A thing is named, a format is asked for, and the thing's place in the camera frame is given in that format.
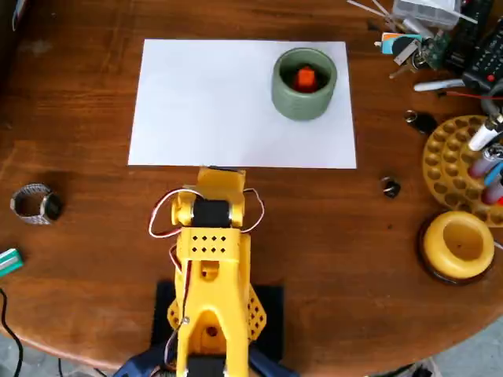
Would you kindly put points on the blue orange key tag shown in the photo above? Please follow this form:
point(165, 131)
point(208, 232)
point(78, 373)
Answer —
point(389, 43)

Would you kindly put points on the black key fob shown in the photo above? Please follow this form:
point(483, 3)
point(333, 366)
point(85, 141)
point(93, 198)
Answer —
point(424, 121)

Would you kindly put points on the clear plastic box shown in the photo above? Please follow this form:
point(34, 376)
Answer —
point(424, 9)

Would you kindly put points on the green ceramic cup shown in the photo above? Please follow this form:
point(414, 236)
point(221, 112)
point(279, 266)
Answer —
point(300, 108)

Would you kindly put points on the yellow round bowl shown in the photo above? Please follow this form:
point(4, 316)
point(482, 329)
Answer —
point(436, 247)

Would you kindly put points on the purple pen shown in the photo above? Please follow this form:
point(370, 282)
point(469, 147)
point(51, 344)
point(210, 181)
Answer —
point(481, 167)

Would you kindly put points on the yellow perforated pen holder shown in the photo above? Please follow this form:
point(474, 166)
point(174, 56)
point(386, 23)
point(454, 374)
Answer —
point(444, 165)

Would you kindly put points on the bunch of keys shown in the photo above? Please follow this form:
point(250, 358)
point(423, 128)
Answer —
point(408, 53)

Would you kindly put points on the white marker pen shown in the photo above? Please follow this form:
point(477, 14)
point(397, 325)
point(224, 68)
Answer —
point(436, 85)

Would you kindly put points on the green white small box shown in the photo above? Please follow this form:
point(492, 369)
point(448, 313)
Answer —
point(9, 263)

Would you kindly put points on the green circuit board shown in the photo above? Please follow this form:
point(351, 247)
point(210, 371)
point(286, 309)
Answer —
point(434, 51)

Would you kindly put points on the black narrow remote control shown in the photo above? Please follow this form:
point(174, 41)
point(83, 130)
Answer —
point(465, 35)

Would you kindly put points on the white thin sticks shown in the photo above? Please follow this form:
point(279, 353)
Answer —
point(377, 9)

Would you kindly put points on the blue clamp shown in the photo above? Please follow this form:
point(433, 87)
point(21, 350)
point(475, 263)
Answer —
point(271, 367)
point(137, 363)

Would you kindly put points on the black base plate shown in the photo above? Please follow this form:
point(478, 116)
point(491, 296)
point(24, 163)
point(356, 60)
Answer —
point(275, 314)

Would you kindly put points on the white black tipped marker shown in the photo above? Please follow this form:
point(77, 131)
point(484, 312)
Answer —
point(481, 137)

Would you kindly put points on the metal mesh band wristwatch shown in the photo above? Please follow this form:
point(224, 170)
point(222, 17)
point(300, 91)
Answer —
point(31, 218)

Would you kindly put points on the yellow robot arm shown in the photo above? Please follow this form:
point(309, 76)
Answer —
point(214, 275)

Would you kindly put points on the blue pen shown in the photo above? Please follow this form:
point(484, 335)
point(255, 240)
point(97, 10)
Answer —
point(494, 174)

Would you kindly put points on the white paper sheet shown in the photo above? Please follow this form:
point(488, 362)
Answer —
point(216, 110)

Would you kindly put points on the orange printed object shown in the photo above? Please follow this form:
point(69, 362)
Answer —
point(305, 78)

